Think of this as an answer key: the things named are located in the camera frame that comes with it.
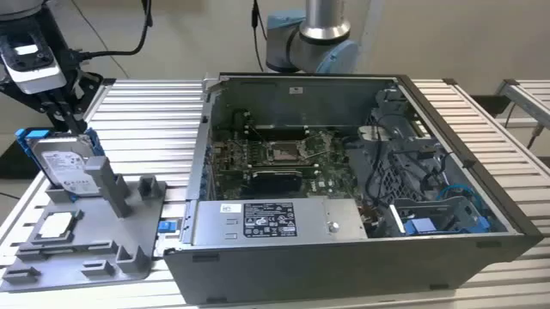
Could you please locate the grey disk bay cage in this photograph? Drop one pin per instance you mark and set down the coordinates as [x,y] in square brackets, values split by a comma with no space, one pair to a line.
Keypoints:
[400,161]

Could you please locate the grey parts rack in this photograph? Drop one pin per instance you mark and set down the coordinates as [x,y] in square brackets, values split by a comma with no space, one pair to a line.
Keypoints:
[100,231]

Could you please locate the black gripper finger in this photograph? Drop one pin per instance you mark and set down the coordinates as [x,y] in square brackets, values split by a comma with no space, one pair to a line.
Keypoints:
[26,101]
[69,116]

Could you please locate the silver power supply unit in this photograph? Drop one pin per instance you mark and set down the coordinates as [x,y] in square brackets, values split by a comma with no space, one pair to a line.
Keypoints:
[216,225]

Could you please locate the metal slat side table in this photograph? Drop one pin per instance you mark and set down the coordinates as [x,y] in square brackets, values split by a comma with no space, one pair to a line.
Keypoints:
[533,96]

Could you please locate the black RAM slots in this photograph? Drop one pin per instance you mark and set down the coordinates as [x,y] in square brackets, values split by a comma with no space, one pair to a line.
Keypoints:
[276,130]

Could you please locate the dark box behind tables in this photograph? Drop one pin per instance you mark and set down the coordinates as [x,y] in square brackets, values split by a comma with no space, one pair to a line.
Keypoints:
[491,104]

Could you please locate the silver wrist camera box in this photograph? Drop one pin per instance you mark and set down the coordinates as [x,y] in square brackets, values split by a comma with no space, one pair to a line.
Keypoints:
[33,69]

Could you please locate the blue carrier in bay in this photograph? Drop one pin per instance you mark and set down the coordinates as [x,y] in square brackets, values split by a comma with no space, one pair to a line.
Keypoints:
[420,226]

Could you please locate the green motherboard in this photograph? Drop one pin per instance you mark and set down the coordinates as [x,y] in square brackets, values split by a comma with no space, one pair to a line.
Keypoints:
[332,174]

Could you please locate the hard disk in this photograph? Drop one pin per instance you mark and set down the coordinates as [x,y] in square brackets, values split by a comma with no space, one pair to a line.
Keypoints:
[61,161]

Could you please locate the open grey PC case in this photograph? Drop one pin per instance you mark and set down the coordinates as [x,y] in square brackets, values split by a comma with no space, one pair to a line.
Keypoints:
[301,273]

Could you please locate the black expansion slot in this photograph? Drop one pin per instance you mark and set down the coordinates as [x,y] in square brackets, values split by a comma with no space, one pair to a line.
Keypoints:
[284,165]

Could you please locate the black graphics card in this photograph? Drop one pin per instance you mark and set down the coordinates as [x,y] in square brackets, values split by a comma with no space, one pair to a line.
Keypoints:
[276,183]

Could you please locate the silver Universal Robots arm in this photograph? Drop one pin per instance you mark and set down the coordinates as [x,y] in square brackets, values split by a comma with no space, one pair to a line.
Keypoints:
[324,22]

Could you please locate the blue case latch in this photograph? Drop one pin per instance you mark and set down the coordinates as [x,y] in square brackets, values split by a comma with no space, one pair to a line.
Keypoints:
[166,226]

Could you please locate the locking lever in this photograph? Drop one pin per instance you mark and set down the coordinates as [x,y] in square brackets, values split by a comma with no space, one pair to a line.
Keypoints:
[260,134]

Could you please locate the silver CPU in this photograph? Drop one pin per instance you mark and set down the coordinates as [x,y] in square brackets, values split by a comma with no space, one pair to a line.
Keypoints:
[58,226]

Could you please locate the CPU socket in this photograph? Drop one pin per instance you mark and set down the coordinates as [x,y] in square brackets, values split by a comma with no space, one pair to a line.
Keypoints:
[286,150]

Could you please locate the green RAM stick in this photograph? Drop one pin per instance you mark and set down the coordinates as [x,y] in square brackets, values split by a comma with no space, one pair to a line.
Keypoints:
[65,250]

